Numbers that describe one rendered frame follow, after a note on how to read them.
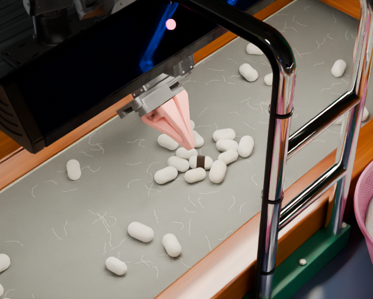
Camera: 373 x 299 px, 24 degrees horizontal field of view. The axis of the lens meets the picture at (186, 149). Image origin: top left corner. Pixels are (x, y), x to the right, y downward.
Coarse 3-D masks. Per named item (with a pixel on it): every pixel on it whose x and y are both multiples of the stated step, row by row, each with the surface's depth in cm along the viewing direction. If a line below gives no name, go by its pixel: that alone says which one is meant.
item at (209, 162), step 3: (195, 156) 124; (207, 156) 124; (192, 159) 124; (195, 159) 124; (207, 159) 124; (210, 159) 124; (189, 162) 124; (192, 162) 124; (195, 162) 124; (207, 162) 124; (210, 162) 124; (189, 165) 124; (192, 165) 124; (195, 165) 124; (207, 165) 124; (210, 165) 124; (207, 168) 124
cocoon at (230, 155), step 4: (224, 152) 125; (228, 152) 125; (232, 152) 125; (236, 152) 125; (220, 156) 125; (224, 156) 124; (228, 156) 125; (232, 156) 125; (236, 156) 125; (224, 160) 124; (228, 160) 125; (232, 160) 125
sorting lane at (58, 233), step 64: (256, 64) 143; (320, 64) 143; (128, 128) 131; (256, 128) 131; (0, 192) 121; (64, 192) 122; (128, 192) 122; (192, 192) 122; (256, 192) 122; (64, 256) 113; (128, 256) 113; (192, 256) 113
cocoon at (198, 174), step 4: (196, 168) 123; (200, 168) 123; (188, 172) 122; (192, 172) 122; (196, 172) 122; (200, 172) 122; (204, 172) 122; (184, 176) 122; (188, 176) 122; (192, 176) 122; (196, 176) 122; (200, 176) 122; (204, 176) 123; (188, 180) 122; (192, 180) 122; (196, 180) 122
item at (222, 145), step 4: (220, 140) 127; (224, 140) 127; (228, 140) 127; (232, 140) 127; (216, 144) 127; (220, 144) 126; (224, 144) 126; (228, 144) 126; (232, 144) 126; (236, 144) 126; (220, 148) 127; (224, 148) 126; (228, 148) 126; (232, 148) 126; (236, 148) 127
